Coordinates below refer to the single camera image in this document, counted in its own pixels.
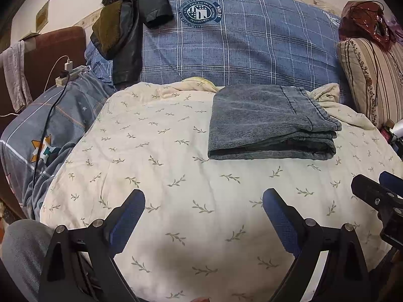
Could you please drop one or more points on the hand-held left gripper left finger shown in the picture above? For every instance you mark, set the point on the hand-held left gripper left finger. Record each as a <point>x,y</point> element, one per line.
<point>126,220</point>

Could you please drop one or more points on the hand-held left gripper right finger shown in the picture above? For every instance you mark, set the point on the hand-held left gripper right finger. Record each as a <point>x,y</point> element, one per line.
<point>280,223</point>

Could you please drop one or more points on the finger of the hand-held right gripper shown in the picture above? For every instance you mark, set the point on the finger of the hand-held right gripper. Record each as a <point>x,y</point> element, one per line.
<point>390,179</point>
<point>365,188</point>

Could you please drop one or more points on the blue jeans pants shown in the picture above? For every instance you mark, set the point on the blue jeans pants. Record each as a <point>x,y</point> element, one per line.
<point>267,122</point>

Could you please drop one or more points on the red-labelled jar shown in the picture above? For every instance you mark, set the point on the red-labelled jar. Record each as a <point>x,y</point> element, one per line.
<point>387,133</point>

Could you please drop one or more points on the cream leaf-print blanket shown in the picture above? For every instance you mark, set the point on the cream leaf-print blanket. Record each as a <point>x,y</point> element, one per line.
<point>176,151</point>

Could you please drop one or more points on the beige striped pillow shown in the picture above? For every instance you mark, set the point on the beige striped pillow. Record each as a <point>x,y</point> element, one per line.
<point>377,78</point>

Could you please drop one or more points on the person's grey trouser leg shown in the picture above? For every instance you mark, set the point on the person's grey trouser leg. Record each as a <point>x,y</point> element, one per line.
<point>22,254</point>

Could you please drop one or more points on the blue-grey star-print bedsheet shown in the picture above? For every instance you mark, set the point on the blue-grey star-print bedsheet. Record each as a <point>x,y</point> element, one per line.
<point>63,122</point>

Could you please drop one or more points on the white power strip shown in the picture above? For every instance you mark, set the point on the white power strip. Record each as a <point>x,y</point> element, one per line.
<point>75,73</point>

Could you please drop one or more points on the dark red plastic bag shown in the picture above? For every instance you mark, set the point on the dark red plastic bag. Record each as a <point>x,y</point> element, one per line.
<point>359,22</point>

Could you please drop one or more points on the white charger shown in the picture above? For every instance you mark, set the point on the white charger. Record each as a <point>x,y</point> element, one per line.
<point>68,66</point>

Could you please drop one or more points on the black leather jacket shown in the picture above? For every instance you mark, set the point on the black leather jacket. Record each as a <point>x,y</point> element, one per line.
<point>126,47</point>

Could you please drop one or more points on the blue plaid quilt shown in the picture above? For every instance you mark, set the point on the blue plaid quilt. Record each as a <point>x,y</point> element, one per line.
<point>252,47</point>

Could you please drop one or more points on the grey towel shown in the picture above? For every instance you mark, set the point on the grey towel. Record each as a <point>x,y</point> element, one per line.
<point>15,75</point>

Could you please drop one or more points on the brown headboard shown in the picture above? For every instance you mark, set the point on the brown headboard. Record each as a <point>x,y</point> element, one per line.
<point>53,50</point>

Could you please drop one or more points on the thin book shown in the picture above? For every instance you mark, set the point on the thin book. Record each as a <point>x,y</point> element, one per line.
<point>30,36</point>

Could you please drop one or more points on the small yellow wall plaque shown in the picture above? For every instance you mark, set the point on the small yellow wall plaque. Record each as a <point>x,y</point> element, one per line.
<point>42,17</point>

